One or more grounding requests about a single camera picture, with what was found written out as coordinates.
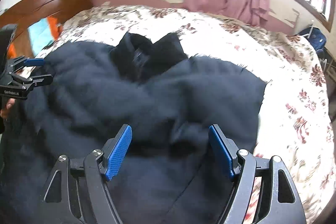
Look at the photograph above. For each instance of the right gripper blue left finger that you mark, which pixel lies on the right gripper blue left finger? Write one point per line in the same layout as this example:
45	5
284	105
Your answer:
115	150

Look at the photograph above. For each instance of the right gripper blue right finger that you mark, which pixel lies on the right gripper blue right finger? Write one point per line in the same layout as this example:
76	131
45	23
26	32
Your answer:
225	151

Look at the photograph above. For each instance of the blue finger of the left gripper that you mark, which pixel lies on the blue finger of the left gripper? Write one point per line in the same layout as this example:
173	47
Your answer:
36	62

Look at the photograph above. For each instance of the dark navy padded jacket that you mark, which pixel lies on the dark navy padded jacket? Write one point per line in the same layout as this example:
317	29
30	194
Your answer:
170	100

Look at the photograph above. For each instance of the person's left hand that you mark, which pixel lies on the person's left hand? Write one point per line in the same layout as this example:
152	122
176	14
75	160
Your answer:
6	110

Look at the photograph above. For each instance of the blue orange folded cloth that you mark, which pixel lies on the blue orange folded cloth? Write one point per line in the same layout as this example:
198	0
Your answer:
34	39

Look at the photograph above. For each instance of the wooden bed headboard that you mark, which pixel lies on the wooden bed headboard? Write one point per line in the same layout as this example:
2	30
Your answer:
28	12

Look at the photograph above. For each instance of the floral white red bedspread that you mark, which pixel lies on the floral white red bedspread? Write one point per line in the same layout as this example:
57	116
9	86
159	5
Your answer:
294	119

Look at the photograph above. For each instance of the blue backpack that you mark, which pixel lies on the blue backpack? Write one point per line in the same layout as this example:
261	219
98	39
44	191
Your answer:
315	37

